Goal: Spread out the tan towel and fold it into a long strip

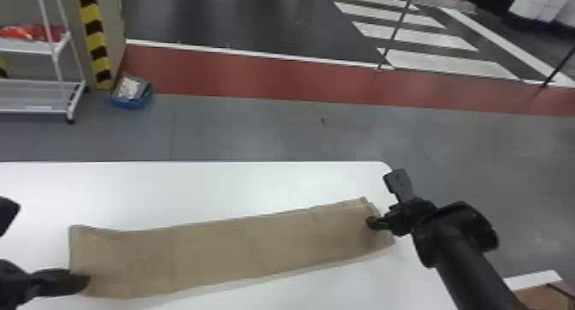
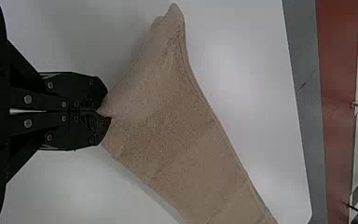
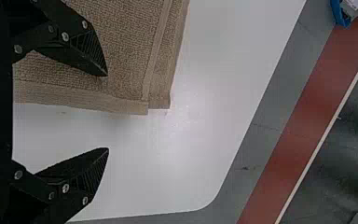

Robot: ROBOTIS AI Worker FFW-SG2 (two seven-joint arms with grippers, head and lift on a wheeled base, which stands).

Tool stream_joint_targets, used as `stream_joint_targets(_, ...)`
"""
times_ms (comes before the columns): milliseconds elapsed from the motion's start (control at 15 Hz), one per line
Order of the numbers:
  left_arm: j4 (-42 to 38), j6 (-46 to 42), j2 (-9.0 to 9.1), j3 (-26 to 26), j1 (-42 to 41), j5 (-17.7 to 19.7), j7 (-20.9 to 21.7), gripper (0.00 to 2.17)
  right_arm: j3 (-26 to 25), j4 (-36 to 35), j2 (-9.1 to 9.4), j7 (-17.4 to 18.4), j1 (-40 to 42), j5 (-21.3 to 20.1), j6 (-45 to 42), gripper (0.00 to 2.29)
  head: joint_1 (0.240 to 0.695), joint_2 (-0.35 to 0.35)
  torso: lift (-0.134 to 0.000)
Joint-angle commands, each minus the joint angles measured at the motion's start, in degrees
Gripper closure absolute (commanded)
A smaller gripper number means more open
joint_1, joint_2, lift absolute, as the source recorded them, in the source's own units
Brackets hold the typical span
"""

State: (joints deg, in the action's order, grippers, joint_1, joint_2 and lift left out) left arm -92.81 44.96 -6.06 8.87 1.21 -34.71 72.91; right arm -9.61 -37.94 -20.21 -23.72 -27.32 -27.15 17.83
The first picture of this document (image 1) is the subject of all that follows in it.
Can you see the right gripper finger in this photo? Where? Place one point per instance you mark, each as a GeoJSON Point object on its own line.
{"type": "Point", "coordinates": [379, 222]}

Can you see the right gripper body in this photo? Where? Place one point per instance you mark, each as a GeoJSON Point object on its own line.
{"type": "Point", "coordinates": [411, 215]}

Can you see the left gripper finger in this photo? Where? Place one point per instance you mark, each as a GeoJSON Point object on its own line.
{"type": "Point", "coordinates": [60, 281]}

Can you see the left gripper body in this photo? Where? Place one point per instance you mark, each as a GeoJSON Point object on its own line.
{"type": "Point", "coordinates": [12, 284]}

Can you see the beige towel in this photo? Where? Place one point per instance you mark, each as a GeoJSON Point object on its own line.
{"type": "Point", "coordinates": [224, 253]}

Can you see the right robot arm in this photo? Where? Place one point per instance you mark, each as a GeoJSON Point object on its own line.
{"type": "Point", "coordinates": [462, 258]}

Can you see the white shelf trolley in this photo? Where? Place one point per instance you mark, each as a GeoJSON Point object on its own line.
{"type": "Point", "coordinates": [40, 98]}

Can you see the grey metal pole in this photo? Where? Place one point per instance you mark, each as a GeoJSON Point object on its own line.
{"type": "Point", "coordinates": [559, 66]}
{"type": "Point", "coordinates": [395, 30]}

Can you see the blue tray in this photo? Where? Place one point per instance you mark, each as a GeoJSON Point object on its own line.
{"type": "Point", "coordinates": [135, 100]}

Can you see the red snack packet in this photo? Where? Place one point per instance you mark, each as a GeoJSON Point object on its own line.
{"type": "Point", "coordinates": [15, 33]}

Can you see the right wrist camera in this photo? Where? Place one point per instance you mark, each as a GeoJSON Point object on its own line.
{"type": "Point", "coordinates": [397, 181]}

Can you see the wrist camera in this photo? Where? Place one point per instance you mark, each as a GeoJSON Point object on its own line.
{"type": "Point", "coordinates": [6, 213]}
{"type": "Point", "coordinates": [397, 181]}

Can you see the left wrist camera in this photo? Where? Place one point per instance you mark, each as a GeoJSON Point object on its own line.
{"type": "Point", "coordinates": [6, 213]}

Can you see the yellow black striped post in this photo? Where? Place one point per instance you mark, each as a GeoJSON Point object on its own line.
{"type": "Point", "coordinates": [94, 37]}

